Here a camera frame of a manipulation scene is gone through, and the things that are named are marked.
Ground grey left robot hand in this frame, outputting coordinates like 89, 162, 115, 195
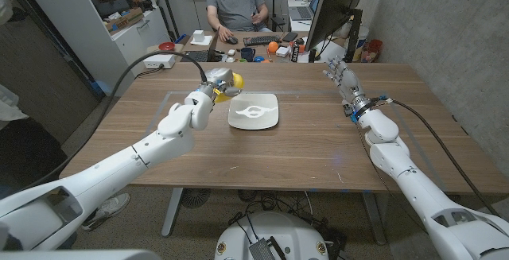
196, 67, 243, 102

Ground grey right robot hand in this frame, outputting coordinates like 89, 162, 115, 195
322, 56, 377, 118

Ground yellow toy banana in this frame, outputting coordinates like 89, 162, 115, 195
214, 72, 245, 103

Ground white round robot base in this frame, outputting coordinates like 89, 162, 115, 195
214, 211, 330, 260

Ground white paper plate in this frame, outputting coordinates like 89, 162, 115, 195
227, 92, 280, 130

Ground black laptop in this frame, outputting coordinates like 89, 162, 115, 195
180, 33, 219, 63

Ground dark blue mug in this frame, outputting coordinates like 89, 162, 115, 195
240, 47, 257, 63

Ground black monitor stand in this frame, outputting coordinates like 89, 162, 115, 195
344, 8, 363, 64

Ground white cube box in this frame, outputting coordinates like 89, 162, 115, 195
190, 29, 214, 47

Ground black keyboard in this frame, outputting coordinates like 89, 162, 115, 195
243, 34, 282, 47

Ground white power box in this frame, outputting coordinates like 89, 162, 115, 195
142, 54, 177, 70

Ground seated person grey shirt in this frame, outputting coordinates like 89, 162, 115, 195
205, 0, 270, 43

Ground black computer monitor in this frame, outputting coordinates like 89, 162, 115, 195
304, 0, 370, 53

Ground silver laptop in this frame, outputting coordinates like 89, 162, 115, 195
288, 0, 324, 22

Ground brown cardboard box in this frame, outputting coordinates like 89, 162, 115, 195
103, 7, 145, 33

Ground round black fan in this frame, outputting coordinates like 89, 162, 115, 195
181, 188, 212, 210

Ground white shelf cabinet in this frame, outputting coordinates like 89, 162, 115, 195
30, 0, 172, 94

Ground grey table leg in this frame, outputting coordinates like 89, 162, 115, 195
161, 188, 185, 239
361, 192, 387, 246

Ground grey finned box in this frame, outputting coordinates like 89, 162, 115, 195
248, 237, 279, 260

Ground standing person white shirt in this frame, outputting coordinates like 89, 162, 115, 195
0, 0, 132, 232

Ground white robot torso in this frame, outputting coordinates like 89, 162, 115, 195
0, 249, 162, 260

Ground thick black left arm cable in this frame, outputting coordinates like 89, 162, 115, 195
11, 49, 209, 196

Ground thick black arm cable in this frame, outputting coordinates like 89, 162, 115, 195
382, 97, 500, 218
11, 49, 209, 196

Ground thin black cable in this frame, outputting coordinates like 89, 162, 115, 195
355, 123, 429, 234

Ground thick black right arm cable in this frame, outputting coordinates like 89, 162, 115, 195
382, 97, 500, 218

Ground black floor cables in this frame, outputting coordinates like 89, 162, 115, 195
228, 190, 347, 253

